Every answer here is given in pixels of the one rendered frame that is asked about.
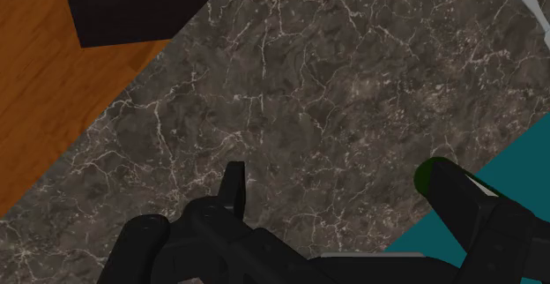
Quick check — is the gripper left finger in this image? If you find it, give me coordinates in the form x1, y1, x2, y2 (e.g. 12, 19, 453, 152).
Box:
96, 161, 337, 284

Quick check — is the dark green round object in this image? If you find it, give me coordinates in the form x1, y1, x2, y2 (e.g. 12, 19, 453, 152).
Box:
412, 156, 450, 199

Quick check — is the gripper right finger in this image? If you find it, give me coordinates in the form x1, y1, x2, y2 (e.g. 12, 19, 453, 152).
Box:
428, 159, 550, 284

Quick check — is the white kitchen utensil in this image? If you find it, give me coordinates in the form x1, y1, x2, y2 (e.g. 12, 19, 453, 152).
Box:
515, 0, 550, 53

